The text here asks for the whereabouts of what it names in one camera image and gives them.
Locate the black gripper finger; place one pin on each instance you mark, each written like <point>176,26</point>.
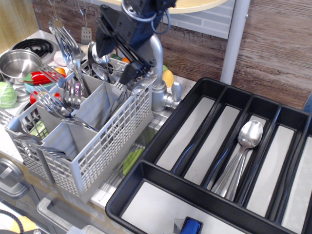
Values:
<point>133,70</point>
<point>105,41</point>

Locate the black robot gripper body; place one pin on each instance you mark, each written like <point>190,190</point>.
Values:
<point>134,25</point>

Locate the big steel spoon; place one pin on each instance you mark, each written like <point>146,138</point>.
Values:
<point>122,97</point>

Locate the round steel spoon upright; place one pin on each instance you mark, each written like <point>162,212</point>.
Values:
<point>101,61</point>

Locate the steel spoon basket rim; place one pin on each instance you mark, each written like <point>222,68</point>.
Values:
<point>142,84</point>

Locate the small steel spoon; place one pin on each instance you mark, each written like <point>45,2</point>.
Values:
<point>101,72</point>

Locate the grey plastic cutlery basket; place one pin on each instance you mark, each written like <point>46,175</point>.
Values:
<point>74,158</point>

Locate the black cutlery tray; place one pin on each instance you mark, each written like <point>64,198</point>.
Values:
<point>174,178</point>

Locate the spoons stack in tray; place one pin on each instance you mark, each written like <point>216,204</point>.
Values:
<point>248,138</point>

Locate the orange toy carrot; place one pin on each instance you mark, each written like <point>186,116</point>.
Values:
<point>126,60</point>

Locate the hanging small spatula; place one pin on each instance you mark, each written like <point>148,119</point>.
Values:
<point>86,31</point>

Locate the tall steel forks bundle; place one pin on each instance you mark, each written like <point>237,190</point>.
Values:
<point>72,56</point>

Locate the yellow toy corn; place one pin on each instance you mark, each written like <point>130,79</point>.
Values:
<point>168,78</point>

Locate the silver faucet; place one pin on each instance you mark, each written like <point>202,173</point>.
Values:
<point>161,99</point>

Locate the hanging steel strainer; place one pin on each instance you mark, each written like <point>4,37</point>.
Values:
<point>54,23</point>

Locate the black stove coil burner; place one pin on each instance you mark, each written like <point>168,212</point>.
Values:
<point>40,47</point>

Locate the red toy pepper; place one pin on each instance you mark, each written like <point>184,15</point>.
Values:
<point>41,78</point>

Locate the steel forks front left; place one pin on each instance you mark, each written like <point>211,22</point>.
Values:
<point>50,103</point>

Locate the steel pot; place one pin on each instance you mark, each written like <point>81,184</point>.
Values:
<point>15,65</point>

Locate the green toy plate in sink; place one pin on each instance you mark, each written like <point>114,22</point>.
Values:
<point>130,160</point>

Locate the green toy cabbage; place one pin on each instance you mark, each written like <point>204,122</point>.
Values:
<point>8,96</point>

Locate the blue clip object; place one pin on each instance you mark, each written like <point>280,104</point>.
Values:
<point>187,225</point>

